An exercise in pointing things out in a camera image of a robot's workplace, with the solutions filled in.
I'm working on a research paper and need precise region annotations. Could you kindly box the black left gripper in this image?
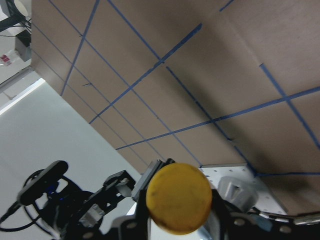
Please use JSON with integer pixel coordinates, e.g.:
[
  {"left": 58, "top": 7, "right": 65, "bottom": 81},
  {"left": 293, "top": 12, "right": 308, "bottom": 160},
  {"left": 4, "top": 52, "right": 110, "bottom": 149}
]
[{"left": 40, "top": 170, "right": 136, "bottom": 240}]

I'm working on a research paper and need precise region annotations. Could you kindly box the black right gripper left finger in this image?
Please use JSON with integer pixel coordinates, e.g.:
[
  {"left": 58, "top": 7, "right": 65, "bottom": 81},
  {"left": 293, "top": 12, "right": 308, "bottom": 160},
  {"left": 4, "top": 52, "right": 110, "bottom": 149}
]
[{"left": 82, "top": 190, "right": 150, "bottom": 240}]

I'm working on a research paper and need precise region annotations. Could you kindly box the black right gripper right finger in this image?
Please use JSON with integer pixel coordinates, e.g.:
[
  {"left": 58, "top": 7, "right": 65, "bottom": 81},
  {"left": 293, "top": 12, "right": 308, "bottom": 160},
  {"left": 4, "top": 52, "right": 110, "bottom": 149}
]
[{"left": 207, "top": 189, "right": 320, "bottom": 240}]

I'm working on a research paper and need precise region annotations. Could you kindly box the yellow push button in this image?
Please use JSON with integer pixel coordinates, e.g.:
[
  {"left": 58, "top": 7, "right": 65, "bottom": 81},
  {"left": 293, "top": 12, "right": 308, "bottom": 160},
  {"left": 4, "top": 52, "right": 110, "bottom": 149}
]
[{"left": 146, "top": 163, "right": 212, "bottom": 235}]

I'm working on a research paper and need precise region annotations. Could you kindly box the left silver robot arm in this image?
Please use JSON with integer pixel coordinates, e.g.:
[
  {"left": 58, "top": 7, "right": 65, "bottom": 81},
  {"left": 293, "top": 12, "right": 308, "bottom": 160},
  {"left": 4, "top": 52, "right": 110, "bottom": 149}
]
[{"left": 40, "top": 163, "right": 258, "bottom": 240}]

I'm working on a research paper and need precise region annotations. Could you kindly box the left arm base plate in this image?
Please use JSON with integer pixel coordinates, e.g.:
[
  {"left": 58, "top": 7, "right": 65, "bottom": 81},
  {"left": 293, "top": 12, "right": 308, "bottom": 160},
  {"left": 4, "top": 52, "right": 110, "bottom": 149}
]
[{"left": 199, "top": 163, "right": 287, "bottom": 215}]

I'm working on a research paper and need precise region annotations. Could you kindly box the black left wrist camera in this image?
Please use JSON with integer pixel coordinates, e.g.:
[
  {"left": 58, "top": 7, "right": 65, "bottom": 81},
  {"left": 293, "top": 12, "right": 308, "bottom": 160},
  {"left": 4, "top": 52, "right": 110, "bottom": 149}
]
[{"left": 17, "top": 160, "right": 69, "bottom": 206}]

